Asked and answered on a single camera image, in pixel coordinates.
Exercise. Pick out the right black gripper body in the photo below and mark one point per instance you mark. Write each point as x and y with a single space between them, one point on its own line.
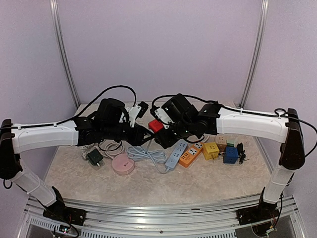
183 129

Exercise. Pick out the aluminium front rail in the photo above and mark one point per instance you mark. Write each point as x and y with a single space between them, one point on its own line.
209 220

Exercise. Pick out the light blue power strip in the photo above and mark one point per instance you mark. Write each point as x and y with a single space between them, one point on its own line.
176 154

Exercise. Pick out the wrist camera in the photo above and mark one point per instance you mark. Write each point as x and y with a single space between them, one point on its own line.
137 111
161 115

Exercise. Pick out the round pink power socket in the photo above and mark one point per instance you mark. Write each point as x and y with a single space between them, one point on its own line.
122 164

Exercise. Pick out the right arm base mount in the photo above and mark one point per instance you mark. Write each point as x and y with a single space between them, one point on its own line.
256 214

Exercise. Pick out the mint green USB charger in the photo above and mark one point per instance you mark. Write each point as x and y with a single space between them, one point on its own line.
230 143

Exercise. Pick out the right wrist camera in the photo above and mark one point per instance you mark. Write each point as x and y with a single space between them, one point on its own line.
161 115

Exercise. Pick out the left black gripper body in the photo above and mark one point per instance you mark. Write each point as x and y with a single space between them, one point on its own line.
134 140

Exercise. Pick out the aluminium frame post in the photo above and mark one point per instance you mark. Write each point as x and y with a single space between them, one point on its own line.
63 53
256 53

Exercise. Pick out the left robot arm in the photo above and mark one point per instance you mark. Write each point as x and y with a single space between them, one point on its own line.
111 121

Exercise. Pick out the black power adapter with cable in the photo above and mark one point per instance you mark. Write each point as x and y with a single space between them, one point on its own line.
241 153

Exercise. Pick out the red cube socket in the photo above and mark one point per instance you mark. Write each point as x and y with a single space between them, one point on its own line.
155 126

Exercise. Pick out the orange power adapter socket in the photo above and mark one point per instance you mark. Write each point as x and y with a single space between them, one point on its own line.
191 154

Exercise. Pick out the left aluminium frame post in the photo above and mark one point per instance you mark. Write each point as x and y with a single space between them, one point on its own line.
63 53

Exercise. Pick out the beige cube socket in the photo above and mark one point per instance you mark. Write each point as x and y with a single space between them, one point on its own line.
221 142

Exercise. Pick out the right aluminium frame post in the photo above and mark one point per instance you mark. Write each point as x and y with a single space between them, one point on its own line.
256 53

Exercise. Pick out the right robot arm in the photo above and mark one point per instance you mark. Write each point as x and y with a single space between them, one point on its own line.
181 120

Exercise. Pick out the yellow cube socket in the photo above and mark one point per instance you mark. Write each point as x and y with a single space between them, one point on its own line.
210 151

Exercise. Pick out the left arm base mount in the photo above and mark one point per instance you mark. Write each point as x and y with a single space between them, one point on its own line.
66 214

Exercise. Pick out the dark green cube socket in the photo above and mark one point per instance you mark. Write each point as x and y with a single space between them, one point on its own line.
95 157

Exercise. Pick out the blue cube socket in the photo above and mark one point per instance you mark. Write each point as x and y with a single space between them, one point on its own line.
230 155

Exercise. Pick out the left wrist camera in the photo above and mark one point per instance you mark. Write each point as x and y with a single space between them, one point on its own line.
137 111

